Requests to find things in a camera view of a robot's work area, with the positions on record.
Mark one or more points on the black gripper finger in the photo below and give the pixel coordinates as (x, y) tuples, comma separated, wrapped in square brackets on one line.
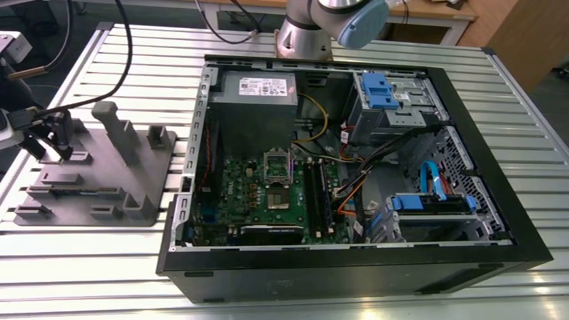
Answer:
[(65, 146), (35, 145)]

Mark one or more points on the CPU socket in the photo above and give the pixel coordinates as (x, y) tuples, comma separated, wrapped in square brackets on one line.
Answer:
[(280, 199)]

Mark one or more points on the green RAM stick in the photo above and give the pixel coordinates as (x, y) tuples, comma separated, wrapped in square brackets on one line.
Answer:
[(73, 192)]

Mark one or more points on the grey parts rack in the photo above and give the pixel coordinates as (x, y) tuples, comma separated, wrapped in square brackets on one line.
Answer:
[(101, 186)]

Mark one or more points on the blue board connector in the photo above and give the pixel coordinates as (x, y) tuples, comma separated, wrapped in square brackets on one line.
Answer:
[(208, 213)]

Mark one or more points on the cream four pin socket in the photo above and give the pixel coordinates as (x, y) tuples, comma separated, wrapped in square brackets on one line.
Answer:
[(249, 171)]

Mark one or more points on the grey power supply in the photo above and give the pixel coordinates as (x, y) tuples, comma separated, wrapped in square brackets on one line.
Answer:
[(253, 123)]

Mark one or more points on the green motherboard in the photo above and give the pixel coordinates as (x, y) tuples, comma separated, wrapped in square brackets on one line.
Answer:
[(240, 206)]

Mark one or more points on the black graphics card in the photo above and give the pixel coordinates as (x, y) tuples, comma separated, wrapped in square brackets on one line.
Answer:
[(271, 233)]

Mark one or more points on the black RAM slot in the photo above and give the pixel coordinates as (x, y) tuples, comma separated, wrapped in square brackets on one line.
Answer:
[(319, 200), (324, 200), (313, 200)]

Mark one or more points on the black PC case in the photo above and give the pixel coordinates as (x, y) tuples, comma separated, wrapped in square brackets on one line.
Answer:
[(311, 276)]

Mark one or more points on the blue plastic drive latch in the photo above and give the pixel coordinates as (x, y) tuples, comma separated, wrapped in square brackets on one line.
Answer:
[(377, 93)]

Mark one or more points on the grey metal drive cage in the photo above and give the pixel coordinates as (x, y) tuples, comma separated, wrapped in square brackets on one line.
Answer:
[(400, 123)]

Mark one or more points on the hard disk in blue carrier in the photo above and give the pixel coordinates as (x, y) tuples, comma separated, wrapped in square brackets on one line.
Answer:
[(407, 202)]

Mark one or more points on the grey metal disk bay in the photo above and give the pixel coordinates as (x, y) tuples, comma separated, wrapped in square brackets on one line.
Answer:
[(427, 226)]

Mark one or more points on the wooden desk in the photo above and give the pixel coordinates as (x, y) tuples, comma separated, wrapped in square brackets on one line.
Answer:
[(444, 13)]

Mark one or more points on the brown wooden cabinet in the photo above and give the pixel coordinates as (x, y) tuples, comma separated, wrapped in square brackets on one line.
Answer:
[(524, 33)]

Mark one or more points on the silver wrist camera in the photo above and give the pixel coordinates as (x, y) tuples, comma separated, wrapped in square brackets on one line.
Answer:
[(5, 130), (17, 46)]

